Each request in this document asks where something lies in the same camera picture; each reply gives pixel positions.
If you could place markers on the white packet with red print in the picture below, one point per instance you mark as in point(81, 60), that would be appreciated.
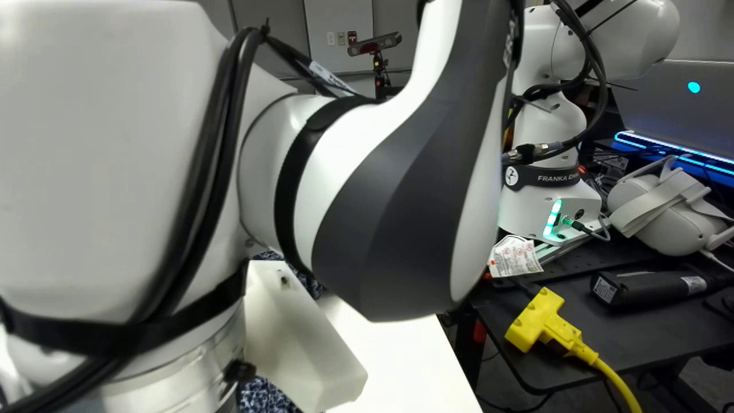
point(517, 255)

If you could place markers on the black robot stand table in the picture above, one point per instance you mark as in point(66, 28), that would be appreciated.
point(665, 335)

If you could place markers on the dark blue speckled fleece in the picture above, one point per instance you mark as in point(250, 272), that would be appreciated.
point(263, 395)

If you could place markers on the white VR headset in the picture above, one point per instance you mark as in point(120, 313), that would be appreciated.
point(665, 218)

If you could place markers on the camera on black stand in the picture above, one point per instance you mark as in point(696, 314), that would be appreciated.
point(374, 42)

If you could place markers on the white power strip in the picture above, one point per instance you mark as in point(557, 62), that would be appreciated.
point(570, 232)

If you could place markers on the black handheld device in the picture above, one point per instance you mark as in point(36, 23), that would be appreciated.
point(649, 288)

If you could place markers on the grey laptop with blue glow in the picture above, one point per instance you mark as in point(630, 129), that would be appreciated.
point(665, 106)

